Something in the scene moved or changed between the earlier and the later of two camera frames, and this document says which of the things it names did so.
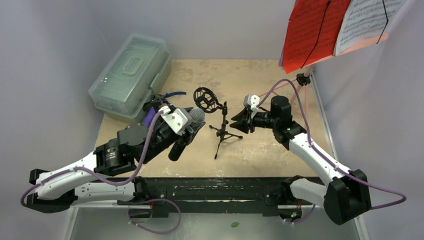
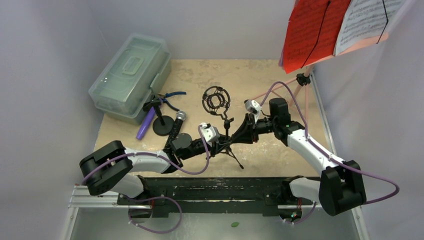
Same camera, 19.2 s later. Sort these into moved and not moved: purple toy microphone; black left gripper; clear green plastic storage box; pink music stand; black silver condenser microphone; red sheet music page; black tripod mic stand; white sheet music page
Moved: black tripod mic stand; black left gripper; black silver condenser microphone
Not moved: purple toy microphone; clear green plastic storage box; white sheet music page; pink music stand; red sheet music page
